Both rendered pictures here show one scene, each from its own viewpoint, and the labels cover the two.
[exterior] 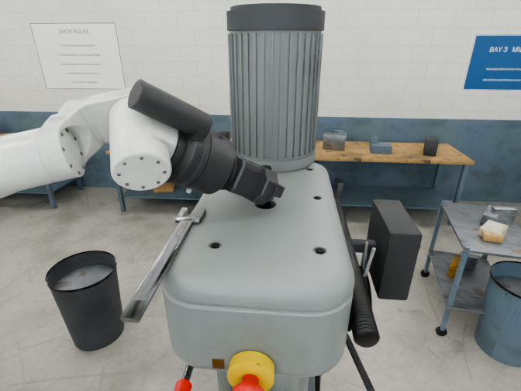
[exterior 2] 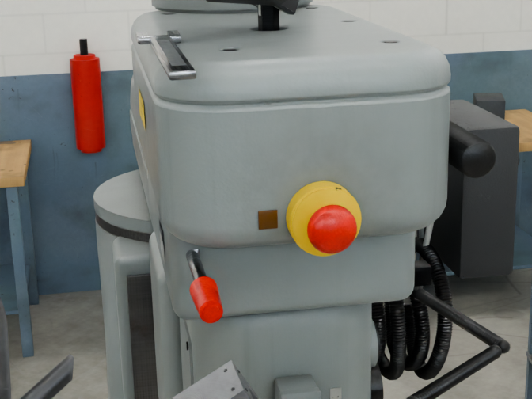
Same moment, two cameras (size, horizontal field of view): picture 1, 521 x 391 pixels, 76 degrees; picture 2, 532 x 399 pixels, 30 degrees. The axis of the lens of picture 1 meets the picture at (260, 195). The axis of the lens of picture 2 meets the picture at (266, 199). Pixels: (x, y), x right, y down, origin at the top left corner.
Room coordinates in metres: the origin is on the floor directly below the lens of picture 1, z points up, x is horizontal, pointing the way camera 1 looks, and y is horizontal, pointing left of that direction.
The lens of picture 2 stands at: (-0.45, 0.26, 2.01)
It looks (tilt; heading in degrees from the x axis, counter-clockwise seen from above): 17 degrees down; 345
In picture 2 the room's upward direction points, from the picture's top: 1 degrees counter-clockwise
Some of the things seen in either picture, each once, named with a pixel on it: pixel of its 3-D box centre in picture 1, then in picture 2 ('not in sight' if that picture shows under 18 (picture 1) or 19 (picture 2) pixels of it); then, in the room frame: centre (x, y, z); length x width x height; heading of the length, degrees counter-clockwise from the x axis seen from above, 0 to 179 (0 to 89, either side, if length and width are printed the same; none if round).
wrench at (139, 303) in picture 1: (169, 250); (168, 51); (0.37, 0.12, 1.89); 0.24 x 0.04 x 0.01; 175
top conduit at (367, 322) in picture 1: (341, 245); (397, 111); (0.54, -0.16, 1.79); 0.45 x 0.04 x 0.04; 175
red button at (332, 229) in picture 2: (249, 389); (330, 227); (0.27, 0.01, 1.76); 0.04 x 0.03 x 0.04; 85
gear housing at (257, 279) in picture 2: not in sight; (267, 214); (0.56, -0.01, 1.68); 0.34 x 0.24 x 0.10; 175
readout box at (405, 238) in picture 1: (391, 247); (466, 184); (0.79, -0.37, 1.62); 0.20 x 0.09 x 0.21; 175
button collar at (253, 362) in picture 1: (251, 372); (323, 218); (0.29, 0.01, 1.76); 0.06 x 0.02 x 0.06; 85
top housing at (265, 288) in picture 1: (265, 238); (267, 104); (0.54, -0.01, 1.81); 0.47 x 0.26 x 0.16; 175
